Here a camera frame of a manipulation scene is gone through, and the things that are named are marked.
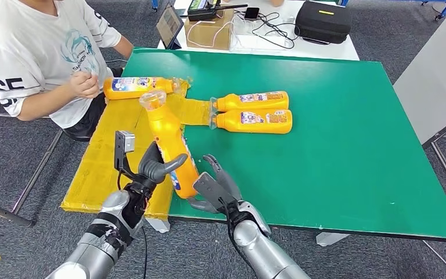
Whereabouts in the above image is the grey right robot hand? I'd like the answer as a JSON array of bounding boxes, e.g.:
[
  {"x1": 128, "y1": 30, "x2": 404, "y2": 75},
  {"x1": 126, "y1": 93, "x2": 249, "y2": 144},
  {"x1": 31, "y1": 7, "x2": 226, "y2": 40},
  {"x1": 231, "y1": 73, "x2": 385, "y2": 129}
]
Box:
[{"x1": 186, "y1": 153, "x2": 243, "y2": 215}]

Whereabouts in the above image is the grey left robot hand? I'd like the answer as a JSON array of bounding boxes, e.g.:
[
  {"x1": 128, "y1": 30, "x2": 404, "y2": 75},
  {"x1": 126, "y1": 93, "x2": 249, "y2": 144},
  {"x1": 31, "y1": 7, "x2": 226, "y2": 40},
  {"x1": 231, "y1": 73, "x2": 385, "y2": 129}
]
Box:
[{"x1": 137, "y1": 141, "x2": 188, "y2": 185}]

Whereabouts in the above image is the orange detergent bottle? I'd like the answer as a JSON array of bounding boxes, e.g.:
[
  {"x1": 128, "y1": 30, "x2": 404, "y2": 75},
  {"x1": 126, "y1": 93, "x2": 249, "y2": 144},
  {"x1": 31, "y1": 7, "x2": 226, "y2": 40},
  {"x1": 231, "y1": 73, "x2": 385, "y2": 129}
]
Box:
[
  {"x1": 210, "y1": 91, "x2": 290, "y2": 113},
  {"x1": 103, "y1": 76, "x2": 184, "y2": 101},
  {"x1": 209, "y1": 109, "x2": 293, "y2": 135},
  {"x1": 139, "y1": 91, "x2": 201, "y2": 200}
]

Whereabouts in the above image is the yellow taped cardboard mat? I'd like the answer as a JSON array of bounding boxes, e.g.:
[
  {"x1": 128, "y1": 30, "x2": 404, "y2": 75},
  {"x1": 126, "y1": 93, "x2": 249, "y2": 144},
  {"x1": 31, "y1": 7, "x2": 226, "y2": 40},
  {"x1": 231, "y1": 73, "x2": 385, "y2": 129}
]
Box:
[{"x1": 60, "y1": 78, "x2": 213, "y2": 220}]

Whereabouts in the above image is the white table foot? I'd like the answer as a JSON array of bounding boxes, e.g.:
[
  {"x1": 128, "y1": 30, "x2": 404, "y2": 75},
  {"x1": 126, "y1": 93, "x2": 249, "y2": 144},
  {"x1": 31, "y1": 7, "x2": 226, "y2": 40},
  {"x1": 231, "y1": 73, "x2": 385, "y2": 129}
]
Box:
[
  {"x1": 145, "y1": 217, "x2": 171, "y2": 234},
  {"x1": 315, "y1": 232, "x2": 351, "y2": 247}
]

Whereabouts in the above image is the person's right hand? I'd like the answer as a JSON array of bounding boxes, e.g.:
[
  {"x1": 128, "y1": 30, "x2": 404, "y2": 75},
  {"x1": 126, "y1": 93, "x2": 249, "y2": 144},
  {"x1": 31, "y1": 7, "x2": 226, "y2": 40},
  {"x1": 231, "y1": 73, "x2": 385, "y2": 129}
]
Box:
[{"x1": 69, "y1": 71, "x2": 102, "y2": 100}]

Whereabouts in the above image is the green table board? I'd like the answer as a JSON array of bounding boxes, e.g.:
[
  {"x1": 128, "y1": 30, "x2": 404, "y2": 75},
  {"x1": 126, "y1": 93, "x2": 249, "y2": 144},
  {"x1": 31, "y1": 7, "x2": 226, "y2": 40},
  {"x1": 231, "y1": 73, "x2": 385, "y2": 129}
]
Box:
[{"x1": 122, "y1": 46, "x2": 446, "y2": 244}]

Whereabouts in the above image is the clear plastic box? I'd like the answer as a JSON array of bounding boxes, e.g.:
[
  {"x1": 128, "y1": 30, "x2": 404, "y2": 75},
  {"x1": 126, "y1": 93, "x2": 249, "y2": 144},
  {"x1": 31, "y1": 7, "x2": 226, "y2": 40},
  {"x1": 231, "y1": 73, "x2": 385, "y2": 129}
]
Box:
[{"x1": 229, "y1": 15, "x2": 297, "y2": 53}]

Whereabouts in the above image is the brown cardboard box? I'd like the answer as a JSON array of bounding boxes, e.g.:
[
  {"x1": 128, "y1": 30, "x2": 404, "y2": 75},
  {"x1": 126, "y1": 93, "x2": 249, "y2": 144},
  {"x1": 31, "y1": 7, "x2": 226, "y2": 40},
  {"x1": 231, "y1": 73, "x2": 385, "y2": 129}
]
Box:
[{"x1": 184, "y1": 8, "x2": 235, "y2": 51}]

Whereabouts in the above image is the tablet on stand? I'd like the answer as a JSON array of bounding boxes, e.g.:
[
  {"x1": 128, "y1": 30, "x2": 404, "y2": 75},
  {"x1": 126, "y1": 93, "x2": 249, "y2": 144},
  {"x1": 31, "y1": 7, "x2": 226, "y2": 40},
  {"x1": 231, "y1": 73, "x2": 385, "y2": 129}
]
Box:
[{"x1": 155, "y1": 3, "x2": 185, "y2": 51}]

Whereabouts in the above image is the black radio device with antenna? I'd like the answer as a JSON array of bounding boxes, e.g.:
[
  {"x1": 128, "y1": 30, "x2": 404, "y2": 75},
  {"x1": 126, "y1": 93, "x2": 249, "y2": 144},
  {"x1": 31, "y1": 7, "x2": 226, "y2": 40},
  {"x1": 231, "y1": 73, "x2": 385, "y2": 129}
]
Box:
[{"x1": 187, "y1": 0, "x2": 249, "y2": 22}]

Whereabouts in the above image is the white table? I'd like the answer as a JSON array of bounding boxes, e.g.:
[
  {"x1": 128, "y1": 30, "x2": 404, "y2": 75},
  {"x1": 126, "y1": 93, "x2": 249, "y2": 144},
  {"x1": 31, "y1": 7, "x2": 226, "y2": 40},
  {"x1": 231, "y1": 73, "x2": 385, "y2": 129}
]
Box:
[{"x1": 157, "y1": 0, "x2": 360, "y2": 62}]

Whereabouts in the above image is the person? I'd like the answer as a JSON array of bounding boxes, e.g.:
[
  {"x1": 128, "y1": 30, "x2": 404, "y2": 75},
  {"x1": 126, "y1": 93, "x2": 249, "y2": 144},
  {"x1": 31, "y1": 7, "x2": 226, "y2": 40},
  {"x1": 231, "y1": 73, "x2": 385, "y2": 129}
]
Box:
[{"x1": 0, "y1": 0, "x2": 135, "y2": 142}]

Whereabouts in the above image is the black carrying case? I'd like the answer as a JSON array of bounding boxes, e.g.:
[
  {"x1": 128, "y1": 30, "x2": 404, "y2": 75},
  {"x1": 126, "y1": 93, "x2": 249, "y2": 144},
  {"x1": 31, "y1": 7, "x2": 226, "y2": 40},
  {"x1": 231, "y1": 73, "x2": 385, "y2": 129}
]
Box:
[{"x1": 294, "y1": 1, "x2": 353, "y2": 45}]

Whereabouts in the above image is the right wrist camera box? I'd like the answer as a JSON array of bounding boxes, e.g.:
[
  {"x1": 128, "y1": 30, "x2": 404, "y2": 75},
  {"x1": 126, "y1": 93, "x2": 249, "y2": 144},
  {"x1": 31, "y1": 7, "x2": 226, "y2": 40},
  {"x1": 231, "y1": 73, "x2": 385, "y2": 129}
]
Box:
[{"x1": 193, "y1": 172, "x2": 236, "y2": 214}]

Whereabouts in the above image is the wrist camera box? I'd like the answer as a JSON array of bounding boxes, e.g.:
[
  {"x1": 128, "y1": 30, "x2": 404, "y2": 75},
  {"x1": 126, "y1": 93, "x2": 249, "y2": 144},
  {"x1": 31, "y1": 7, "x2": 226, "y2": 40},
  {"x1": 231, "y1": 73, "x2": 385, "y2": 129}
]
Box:
[
  {"x1": 114, "y1": 130, "x2": 139, "y2": 182},
  {"x1": 193, "y1": 172, "x2": 236, "y2": 214}
]

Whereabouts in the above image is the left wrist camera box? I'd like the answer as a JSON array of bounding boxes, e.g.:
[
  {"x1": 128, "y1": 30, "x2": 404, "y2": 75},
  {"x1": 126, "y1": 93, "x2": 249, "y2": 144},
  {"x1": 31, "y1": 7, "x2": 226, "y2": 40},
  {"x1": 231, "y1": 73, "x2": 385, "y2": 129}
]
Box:
[{"x1": 114, "y1": 130, "x2": 139, "y2": 182}]

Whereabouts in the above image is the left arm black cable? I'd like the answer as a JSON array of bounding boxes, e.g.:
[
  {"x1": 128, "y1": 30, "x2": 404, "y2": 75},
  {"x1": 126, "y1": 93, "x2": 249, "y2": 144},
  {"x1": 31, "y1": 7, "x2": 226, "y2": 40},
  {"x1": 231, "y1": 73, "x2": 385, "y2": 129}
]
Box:
[{"x1": 141, "y1": 225, "x2": 149, "y2": 279}]

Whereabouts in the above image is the tangled black cable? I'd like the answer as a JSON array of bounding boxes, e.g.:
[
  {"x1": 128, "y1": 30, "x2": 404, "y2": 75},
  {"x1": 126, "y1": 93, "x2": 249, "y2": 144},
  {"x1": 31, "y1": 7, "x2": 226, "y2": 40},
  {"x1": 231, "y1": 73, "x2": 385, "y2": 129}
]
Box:
[{"x1": 234, "y1": 10, "x2": 298, "y2": 50}]

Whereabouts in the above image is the white floor cable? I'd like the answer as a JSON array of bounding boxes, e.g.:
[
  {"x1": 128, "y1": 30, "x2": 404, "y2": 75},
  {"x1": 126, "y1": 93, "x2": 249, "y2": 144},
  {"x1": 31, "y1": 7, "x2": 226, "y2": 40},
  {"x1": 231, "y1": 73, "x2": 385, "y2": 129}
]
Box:
[{"x1": 423, "y1": 240, "x2": 446, "y2": 278}]

